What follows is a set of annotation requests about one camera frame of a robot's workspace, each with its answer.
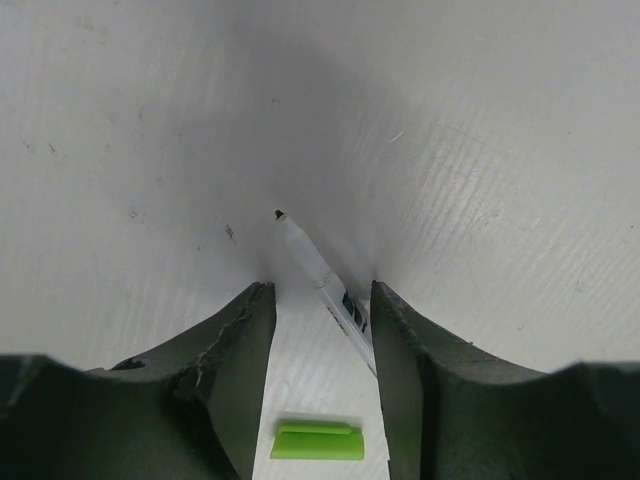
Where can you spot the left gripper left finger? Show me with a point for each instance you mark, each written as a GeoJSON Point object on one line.
{"type": "Point", "coordinates": [188, 408]}

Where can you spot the light green pen cap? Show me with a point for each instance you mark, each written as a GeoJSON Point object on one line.
{"type": "Point", "coordinates": [313, 440]}

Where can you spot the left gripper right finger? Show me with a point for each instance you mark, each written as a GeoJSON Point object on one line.
{"type": "Point", "coordinates": [453, 411]}

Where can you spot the white pen clear cap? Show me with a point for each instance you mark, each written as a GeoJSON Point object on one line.
{"type": "Point", "coordinates": [348, 311]}

